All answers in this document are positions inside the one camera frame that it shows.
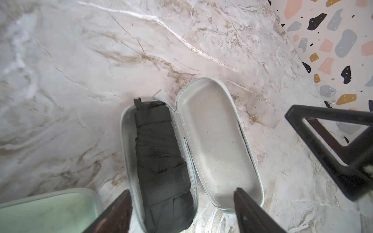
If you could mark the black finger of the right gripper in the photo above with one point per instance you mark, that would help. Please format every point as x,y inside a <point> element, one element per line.
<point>350,166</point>

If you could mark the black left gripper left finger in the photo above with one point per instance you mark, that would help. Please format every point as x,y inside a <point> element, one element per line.
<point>115,218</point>

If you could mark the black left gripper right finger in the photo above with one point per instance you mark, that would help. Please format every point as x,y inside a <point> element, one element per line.
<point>251,217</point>

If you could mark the black umbrella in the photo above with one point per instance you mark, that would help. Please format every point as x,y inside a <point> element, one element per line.
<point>162,171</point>

